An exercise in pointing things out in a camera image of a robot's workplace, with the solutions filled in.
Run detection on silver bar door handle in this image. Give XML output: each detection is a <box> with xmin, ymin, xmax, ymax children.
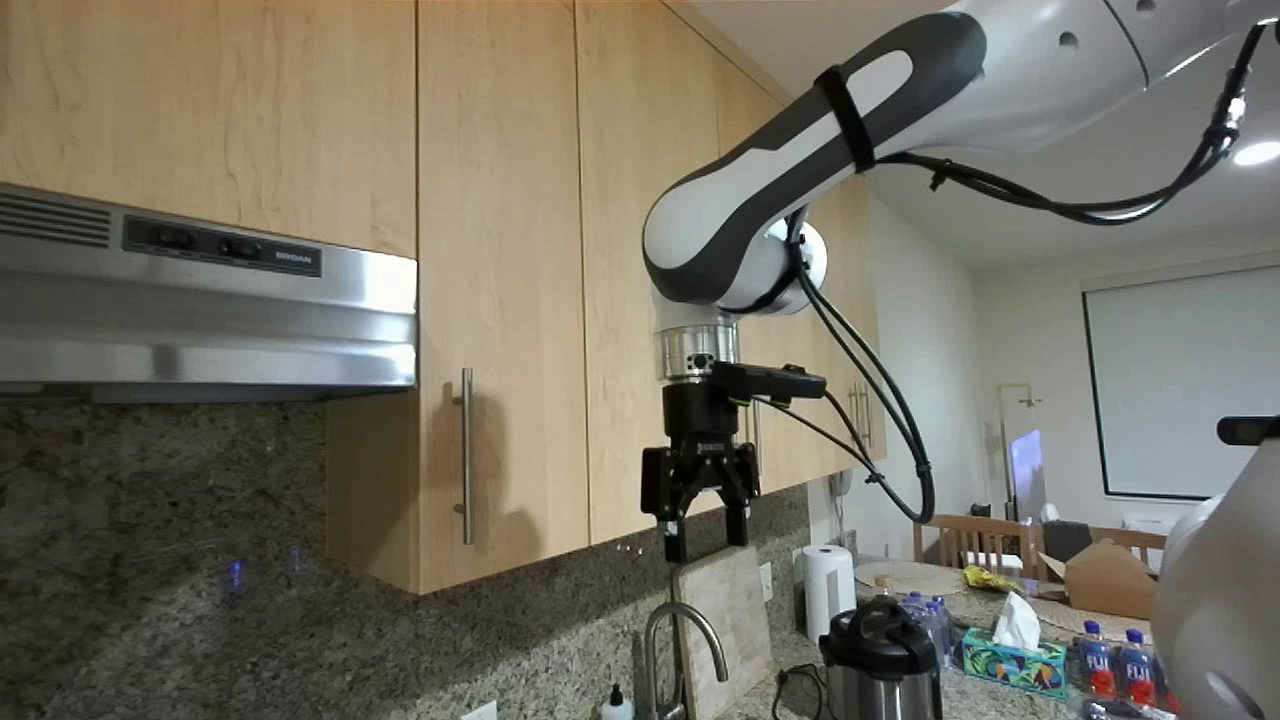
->
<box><xmin>452</xmin><ymin>367</ymin><xmax>481</xmax><ymax>547</ymax></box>

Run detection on stainless steel range hood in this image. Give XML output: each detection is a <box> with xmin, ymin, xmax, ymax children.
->
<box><xmin>0</xmin><ymin>186</ymin><xmax>417</xmax><ymax>406</ymax></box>

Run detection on light wood cabinet above hood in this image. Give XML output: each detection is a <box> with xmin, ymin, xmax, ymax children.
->
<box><xmin>0</xmin><ymin>0</ymin><xmax>417</xmax><ymax>256</ymax></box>

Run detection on white projector screen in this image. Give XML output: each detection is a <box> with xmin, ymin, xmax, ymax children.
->
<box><xmin>1082</xmin><ymin>269</ymin><xmax>1280</xmax><ymax>501</ymax></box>

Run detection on small white soap bottle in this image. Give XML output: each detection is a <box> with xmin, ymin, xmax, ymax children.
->
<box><xmin>598</xmin><ymin>683</ymin><xmax>635</xmax><ymax>720</ymax></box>

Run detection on green tissue box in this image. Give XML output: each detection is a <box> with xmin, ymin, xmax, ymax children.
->
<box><xmin>961</xmin><ymin>598</ymin><xmax>1066</xmax><ymax>692</ymax></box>

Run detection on far wood cabinet doors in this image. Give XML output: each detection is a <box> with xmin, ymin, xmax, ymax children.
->
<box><xmin>716</xmin><ymin>59</ymin><xmax>875</xmax><ymax>494</ymax></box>

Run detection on cardboard box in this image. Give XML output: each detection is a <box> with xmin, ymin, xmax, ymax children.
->
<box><xmin>1066</xmin><ymin>541</ymin><xmax>1156</xmax><ymax>621</ymax></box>

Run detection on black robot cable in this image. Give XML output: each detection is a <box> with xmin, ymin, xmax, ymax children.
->
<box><xmin>778</xmin><ymin>17</ymin><xmax>1276</xmax><ymax>530</ymax></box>

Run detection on chrome kitchen faucet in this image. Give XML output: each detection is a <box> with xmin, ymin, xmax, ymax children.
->
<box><xmin>632</xmin><ymin>601</ymin><xmax>732</xmax><ymax>720</ymax></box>

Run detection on white paper towel roll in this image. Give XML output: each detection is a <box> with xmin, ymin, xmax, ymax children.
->
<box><xmin>795</xmin><ymin>545</ymin><xmax>858</xmax><ymax>640</ymax></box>

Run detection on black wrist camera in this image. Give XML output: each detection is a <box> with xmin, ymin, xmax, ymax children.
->
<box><xmin>711</xmin><ymin>363</ymin><xmax>830</xmax><ymax>400</ymax></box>

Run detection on water bottle red label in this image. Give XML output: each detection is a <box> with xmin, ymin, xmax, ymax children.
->
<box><xmin>1068</xmin><ymin>621</ymin><xmax>1117</xmax><ymax>701</ymax></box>

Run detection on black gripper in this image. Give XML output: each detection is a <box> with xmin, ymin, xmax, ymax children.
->
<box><xmin>642</xmin><ymin>386</ymin><xmax>755</xmax><ymax>565</ymax></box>

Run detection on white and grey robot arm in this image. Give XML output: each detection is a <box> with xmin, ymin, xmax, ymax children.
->
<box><xmin>642</xmin><ymin>0</ymin><xmax>1280</xmax><ymax>720</ymax></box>

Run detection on light wood cabinet door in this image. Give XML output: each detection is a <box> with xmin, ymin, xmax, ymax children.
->
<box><xmin>577</xmin><ymin>0</ymin><xmax>722</xmax><ymax>541</ymax></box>
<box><xmin>417</xmin><ymin>0</ymin><xmax>587</xmax><ymax>594</ymax></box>

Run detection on wooden dining chair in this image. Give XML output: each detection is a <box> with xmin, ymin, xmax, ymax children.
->
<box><xmin>911</xmin><ymin>517</ymin><xmax>1036</xmax><ymax>575</ymax></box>

